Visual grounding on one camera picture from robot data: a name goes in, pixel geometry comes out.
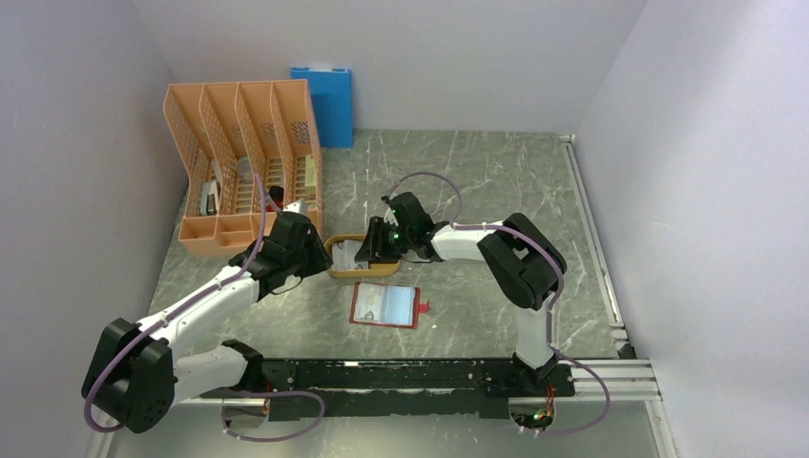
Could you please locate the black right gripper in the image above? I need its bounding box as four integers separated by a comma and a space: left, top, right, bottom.
354, 216, 414, 264

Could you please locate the yellow oval tray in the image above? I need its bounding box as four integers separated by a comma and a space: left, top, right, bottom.
324, 235, 402, 278

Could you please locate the silver VIP credit card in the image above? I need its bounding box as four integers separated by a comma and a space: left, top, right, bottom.
353, 284, 384, 323

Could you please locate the red leather card holder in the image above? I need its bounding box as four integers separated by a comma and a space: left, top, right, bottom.
349, 281, 430, 329

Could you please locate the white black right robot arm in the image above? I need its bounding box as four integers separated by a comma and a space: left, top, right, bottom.
355, 192, 567, 395

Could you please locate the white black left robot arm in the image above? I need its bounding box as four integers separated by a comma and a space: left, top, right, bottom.
81, 208, 331, 433

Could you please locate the credit cards stack in tray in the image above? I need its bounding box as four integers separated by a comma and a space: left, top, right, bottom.
332, 239, 368, 272

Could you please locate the black red item in organizer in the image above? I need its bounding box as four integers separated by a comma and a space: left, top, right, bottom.
267, 185, 284, 208

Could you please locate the beige eraser block in organizer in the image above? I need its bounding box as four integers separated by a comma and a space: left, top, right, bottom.
304, 155, 319, 195

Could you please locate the white stapler in organizer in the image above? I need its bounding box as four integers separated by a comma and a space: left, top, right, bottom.
198, 179, 220, 216

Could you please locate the orange plastic file organizer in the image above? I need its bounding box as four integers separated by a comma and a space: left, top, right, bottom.
163, 79, 324, 257

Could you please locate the blue plastic box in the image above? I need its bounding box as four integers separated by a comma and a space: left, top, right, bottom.
290, 67, 354, 149

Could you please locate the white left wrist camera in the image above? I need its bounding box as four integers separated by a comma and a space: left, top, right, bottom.
282, 199, 308, 217

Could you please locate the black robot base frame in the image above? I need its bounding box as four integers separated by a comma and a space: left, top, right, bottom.
199, 357, 577, 423

